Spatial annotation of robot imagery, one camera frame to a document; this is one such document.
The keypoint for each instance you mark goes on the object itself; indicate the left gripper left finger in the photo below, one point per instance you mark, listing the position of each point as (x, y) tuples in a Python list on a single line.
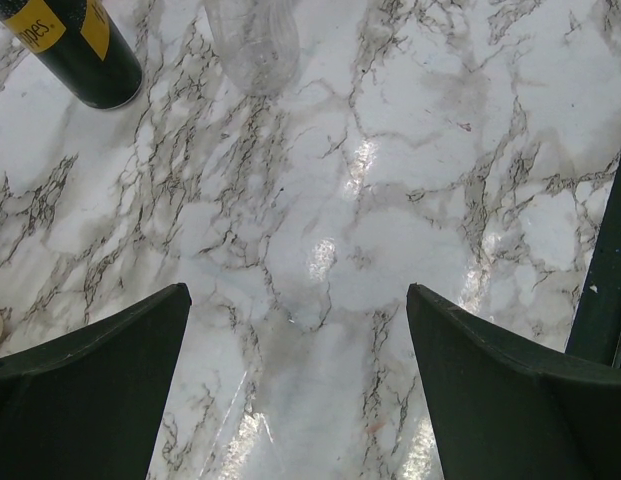
[(88, 404)]

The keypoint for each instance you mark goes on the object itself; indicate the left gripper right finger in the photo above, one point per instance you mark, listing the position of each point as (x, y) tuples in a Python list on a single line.
[(504, 407)]

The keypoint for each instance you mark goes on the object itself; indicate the clear plastic bottle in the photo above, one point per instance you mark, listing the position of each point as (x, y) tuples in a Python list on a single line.
[(257, 43)]

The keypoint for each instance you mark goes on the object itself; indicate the black drink can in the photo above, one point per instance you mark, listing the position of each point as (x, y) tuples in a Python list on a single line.
[(81, 45)]

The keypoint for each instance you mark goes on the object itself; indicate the black table front rail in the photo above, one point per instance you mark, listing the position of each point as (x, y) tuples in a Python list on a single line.
[(596, 331)]

